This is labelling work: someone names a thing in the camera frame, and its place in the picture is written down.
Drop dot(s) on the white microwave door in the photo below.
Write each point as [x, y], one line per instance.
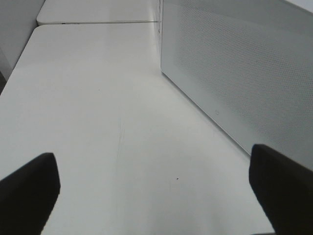
[248, 64]

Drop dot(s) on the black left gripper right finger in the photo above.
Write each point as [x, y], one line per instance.
[284, 189]

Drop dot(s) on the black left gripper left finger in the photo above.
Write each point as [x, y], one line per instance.
[28, 196]

